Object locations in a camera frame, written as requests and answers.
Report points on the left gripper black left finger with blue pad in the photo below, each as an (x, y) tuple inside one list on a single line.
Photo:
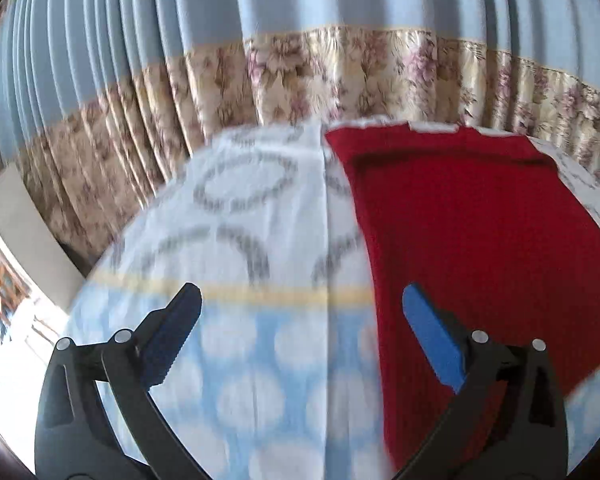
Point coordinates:
[(73, 435)]

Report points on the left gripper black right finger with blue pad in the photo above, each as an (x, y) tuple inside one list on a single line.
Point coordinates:
[(507, 417)]

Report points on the red knitted garment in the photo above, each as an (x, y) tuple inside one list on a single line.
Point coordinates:
[(487, 228)]

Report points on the wooden chair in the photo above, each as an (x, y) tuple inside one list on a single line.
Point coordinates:
[(11, 295)]

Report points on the white patterned bed sheet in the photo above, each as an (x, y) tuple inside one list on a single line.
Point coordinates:
[(280, 378)]

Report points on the beige board panel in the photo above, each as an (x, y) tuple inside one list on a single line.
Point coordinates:
[(30, 249)]

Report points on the blue floral curtain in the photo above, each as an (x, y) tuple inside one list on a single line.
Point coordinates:
[(101, 101)]

